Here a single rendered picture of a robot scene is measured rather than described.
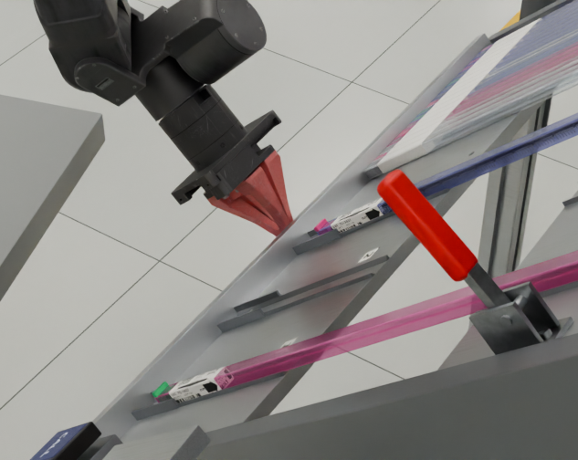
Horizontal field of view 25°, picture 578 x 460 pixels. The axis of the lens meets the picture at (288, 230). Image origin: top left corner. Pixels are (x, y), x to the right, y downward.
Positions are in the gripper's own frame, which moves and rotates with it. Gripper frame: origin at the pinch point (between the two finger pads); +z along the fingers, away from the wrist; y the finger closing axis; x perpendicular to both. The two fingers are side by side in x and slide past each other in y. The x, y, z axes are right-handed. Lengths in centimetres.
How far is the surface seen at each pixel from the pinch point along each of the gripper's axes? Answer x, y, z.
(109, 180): 106, 57, -4
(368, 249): -17.0, -7.9, 1.5
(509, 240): 14.1, 35.4, 23.8
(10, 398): 91, 10, 9
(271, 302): -8.0, -11.6, 1.1
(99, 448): -12.4, -32.9, -2.2
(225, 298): -3.1, -11.5, -0.6
